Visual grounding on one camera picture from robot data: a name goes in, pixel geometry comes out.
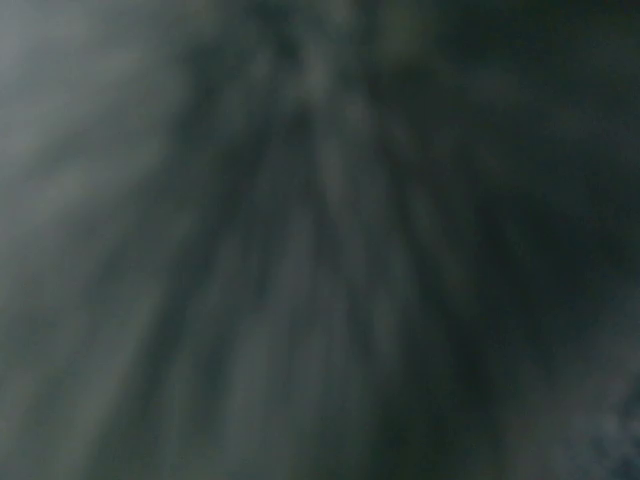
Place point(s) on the blue pillowcase with fish print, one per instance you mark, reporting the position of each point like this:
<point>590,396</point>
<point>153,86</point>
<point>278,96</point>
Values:
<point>319,239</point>

